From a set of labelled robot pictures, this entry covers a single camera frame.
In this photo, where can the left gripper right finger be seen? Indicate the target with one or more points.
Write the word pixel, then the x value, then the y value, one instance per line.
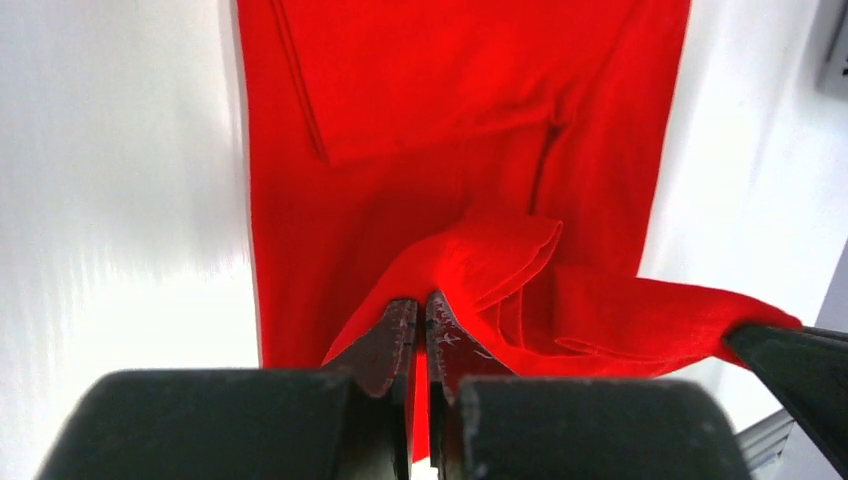
pixel 486 422

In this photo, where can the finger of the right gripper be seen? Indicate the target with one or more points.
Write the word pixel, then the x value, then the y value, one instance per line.
pixel 806 370

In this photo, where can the red t-shirt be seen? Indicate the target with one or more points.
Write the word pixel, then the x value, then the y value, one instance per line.
pixel 505 153

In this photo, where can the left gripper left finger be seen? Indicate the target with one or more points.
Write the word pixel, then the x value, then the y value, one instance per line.
pixel 350 419

